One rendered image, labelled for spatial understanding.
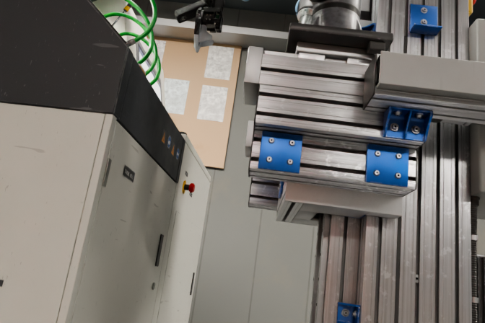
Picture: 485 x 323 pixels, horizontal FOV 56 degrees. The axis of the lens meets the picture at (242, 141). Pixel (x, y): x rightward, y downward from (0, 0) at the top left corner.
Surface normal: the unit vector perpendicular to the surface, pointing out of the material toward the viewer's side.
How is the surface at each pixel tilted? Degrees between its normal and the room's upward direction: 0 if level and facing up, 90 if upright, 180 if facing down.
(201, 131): 90
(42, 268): 90
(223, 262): 90
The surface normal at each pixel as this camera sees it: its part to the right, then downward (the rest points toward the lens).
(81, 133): -0.07, -0.30
